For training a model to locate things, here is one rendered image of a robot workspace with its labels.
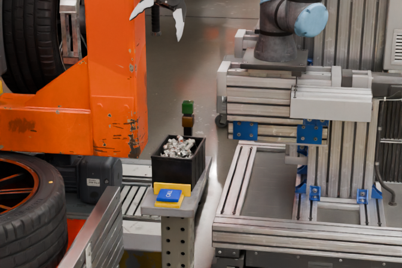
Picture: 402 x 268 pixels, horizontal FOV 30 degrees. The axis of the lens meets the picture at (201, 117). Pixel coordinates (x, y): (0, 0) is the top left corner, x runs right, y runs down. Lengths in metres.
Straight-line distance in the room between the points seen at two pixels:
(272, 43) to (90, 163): 0.82
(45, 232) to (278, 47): 0.98
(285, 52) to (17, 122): 0.94
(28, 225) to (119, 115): 0.50
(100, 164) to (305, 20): 0.94
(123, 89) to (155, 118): 1.95
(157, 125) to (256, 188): 1.36
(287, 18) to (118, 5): 0.55
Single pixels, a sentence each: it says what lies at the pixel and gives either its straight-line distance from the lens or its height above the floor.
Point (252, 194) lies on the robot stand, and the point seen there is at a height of 0.21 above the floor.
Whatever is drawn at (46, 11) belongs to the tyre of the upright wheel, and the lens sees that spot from 2.81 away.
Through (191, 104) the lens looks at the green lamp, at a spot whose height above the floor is 0.66.
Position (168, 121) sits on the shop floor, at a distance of 4.35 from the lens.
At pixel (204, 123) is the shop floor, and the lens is 4.31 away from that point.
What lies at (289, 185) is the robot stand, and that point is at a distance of 3.09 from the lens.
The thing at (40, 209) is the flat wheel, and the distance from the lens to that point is 2.29.
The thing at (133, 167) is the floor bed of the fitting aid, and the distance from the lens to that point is 3.56.
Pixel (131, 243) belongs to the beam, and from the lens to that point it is 2.83.
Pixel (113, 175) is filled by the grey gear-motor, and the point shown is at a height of 0.35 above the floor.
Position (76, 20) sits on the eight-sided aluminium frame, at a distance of 2.83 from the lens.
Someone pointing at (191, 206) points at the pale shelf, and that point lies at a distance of 2.37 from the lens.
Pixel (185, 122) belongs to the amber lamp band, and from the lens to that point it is 2.66.
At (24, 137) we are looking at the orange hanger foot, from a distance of 2.63.
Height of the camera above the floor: 1.53
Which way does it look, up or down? 20 degrees down
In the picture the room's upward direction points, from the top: straight up
